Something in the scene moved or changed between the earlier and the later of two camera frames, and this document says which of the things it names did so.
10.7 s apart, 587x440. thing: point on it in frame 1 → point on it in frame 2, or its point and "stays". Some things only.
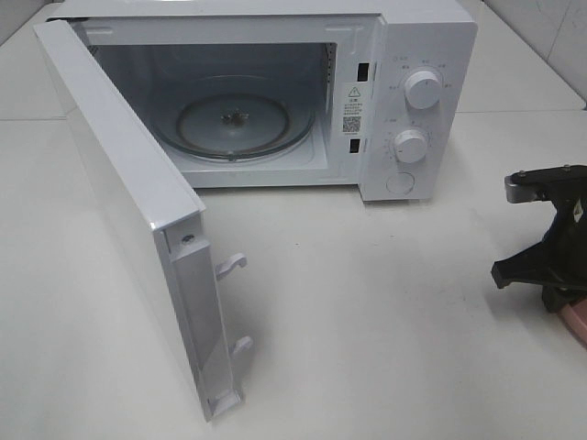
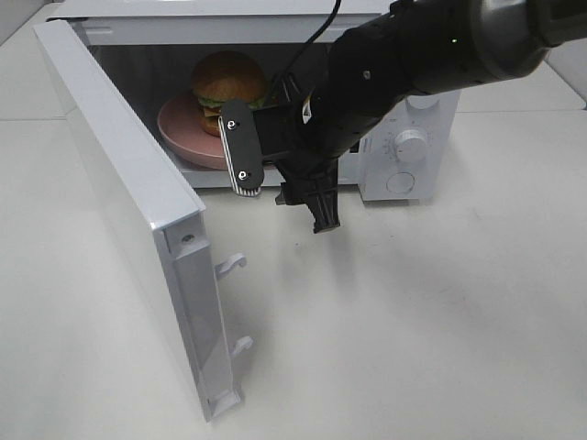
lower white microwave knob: (410, 145) stays
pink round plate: (575, 315) → (180, 126)
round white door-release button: (400, 182) stays
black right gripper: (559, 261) → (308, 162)
